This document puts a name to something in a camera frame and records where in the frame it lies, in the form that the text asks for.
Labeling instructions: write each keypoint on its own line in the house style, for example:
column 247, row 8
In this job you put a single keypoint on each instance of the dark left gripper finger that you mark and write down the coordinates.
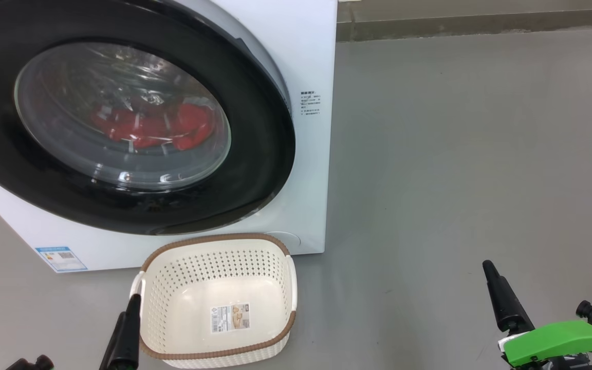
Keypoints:
column 111, row 349
column 129, row 339

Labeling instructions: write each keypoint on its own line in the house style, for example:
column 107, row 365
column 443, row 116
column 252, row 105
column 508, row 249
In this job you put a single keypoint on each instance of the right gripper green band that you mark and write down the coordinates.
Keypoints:
column 558, row 339

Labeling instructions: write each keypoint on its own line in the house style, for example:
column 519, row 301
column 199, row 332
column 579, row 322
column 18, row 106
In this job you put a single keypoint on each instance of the washing machine door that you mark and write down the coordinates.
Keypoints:
column 255, row 154

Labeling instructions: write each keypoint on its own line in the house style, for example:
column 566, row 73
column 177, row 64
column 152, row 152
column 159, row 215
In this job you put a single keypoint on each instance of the red and white garment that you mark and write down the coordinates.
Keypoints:
column 193, row 123

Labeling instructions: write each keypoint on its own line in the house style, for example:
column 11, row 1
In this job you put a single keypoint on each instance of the cream laundry basket brown rim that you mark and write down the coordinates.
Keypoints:
column 255, row 277

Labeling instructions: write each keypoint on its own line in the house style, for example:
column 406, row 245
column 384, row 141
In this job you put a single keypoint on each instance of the white front-load washing machine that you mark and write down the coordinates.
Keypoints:
column 306, row 180

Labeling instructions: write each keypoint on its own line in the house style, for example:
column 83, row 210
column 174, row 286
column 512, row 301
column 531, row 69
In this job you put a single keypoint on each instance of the paper product label sticker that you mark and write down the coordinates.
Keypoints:
column 230, row 317

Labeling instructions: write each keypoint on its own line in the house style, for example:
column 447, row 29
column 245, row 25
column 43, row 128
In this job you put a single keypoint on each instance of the blue energy label sticker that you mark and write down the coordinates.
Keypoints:
column 61, row 258

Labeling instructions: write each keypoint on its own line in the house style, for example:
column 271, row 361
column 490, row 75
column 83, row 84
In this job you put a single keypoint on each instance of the round white filter cover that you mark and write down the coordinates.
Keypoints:
column 288, row 239

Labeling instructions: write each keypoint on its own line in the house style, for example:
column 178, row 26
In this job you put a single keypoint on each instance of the black caution text decal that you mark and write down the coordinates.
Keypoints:
column 310, row 103

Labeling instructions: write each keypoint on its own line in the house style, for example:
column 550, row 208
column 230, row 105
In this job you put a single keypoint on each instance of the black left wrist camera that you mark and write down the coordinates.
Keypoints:
column 34, row 364

